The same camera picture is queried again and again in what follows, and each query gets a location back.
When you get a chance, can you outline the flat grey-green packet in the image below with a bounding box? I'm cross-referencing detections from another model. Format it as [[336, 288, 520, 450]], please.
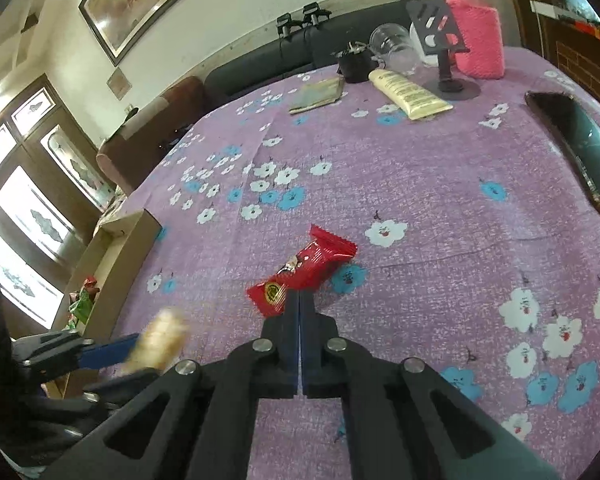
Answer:
[[288, 77, 346, 115]]

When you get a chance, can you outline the bottle with pink sleeve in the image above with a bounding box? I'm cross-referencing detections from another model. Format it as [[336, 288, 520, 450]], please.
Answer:
[[440, 0, 506, 80]]

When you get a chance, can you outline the clear plastic cup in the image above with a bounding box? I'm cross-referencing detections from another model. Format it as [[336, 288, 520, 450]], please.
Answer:
[[369, 23, 421, 72]]

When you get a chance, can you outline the framed wall painting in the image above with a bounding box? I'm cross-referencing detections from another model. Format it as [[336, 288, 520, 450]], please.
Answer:
[[78, 0, 241, 66]]

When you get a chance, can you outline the black sofa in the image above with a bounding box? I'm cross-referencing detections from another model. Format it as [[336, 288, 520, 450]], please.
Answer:
[[204, 0, 481, 111]]

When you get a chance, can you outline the cardboard box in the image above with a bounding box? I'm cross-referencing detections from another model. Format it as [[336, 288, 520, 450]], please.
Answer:
[[42, 210, 162, 398]]

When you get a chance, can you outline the green white-print snack packet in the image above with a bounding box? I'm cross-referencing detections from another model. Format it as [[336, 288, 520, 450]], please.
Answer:
[[69, 287, 98, 326]]

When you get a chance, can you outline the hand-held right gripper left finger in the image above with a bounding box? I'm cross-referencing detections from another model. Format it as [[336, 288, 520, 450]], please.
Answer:
[[42, 290, 301, 480]]

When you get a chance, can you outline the patterned cloth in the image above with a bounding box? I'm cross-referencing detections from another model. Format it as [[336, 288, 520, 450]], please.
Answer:
[[97, 192, 128, 231]]

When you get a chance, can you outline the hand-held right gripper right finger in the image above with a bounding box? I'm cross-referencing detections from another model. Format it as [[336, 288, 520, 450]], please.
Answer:
[[300, 291, 563, 480]]

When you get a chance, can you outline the wall plate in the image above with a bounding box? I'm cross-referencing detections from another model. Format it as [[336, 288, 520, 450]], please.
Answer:
[[106, 69, 131, 101]]

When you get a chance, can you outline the bright red snack packet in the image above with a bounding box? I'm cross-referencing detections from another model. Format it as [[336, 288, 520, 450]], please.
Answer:
[[246, 225, 358, 318]]

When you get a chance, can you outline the brown armchair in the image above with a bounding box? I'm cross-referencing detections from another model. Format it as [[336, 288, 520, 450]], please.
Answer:
[[96, 76, 206, 196]]

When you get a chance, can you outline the long beige snack packet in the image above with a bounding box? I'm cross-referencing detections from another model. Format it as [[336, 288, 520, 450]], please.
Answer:
[[120, 307, 191, 376]]

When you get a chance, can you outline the brown wooden cabinet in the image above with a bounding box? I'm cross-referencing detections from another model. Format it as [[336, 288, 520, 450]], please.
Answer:
[[500, 0, 600, 126]]

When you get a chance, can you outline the purple floral tablecloth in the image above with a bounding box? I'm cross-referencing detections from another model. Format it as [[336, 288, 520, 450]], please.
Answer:
[[80, 45, 600, 480]]

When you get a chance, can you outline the black smartphone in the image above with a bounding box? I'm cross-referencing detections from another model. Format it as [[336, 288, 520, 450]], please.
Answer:
[[524, 91, 600, 213]]

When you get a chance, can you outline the small black pot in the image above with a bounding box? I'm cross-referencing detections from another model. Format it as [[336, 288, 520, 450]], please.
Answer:
[[337, 42, 381, 84]]

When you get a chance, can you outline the wooden glass-panel door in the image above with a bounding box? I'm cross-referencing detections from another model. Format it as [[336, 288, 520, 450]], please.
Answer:
[[0, 74, 116, 331]]

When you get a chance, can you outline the black clamp device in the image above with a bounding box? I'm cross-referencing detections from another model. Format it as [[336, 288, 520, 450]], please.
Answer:
[[302, 2, 331, 27], [276, 14, 301, 38]]

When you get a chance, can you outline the cream tube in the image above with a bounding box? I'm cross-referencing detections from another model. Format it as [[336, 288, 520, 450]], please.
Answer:
[[369, 69, 453, 121]]

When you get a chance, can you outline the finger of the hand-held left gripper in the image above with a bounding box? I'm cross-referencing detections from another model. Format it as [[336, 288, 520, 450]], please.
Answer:
[[20, 367, 162, 413], [12, 331, 142, 377]]

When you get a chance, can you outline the white container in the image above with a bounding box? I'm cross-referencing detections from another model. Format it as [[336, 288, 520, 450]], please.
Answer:
[[410, 35, 443, 67]]

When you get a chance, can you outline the black phone stand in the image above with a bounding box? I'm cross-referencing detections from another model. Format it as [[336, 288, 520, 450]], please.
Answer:
[[406, 0, 482, 101]]

